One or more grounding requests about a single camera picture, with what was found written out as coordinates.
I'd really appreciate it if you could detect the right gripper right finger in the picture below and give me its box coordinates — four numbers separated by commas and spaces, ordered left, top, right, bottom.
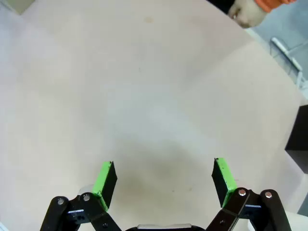
204, 157, 289, 231

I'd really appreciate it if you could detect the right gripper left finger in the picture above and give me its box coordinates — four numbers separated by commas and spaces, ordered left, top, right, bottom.
39, 160, 121, 231

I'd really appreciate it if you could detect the person's forearm in orange sleeve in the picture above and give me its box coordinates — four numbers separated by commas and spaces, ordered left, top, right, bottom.
255, 0, 298, 12

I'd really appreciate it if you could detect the person's bare hand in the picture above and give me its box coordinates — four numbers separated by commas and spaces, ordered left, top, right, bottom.
228, 0, 268, 28

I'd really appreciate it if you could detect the black open box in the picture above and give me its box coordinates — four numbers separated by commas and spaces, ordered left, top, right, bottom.
284, 104, 308, 173

